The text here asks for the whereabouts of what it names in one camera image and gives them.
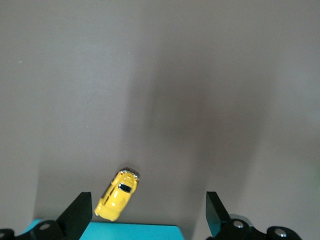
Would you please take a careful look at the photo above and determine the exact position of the brown table cover sheet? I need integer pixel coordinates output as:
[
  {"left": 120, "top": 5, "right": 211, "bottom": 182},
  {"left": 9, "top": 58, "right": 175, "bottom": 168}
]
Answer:
[{"left": 0, "top": 0, "right": 320, "bottom": 240}]

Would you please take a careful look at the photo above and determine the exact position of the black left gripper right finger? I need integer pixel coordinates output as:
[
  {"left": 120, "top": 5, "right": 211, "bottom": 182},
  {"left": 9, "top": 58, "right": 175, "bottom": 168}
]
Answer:
[{"left": 205, "top": 191, "right": 301, "bottom": 240}]

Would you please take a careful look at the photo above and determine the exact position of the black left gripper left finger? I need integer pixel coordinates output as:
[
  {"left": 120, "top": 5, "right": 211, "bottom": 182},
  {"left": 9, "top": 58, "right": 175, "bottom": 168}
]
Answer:
[{"left": 0, "top": 191, "right": 93, "bottom": 240}]

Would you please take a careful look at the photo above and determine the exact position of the yellow beetle toy car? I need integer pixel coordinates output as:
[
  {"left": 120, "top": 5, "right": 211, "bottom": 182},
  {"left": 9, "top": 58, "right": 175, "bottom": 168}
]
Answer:
[{"left": 93, "top": 169, "right": 141, "bottom": 222}]

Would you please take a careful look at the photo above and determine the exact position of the teal plastic bin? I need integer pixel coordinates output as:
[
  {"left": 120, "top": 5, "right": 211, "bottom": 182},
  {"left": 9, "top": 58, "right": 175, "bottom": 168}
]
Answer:
[{"left": 24, "top": 218, "right": 187, "bottom": 240}]

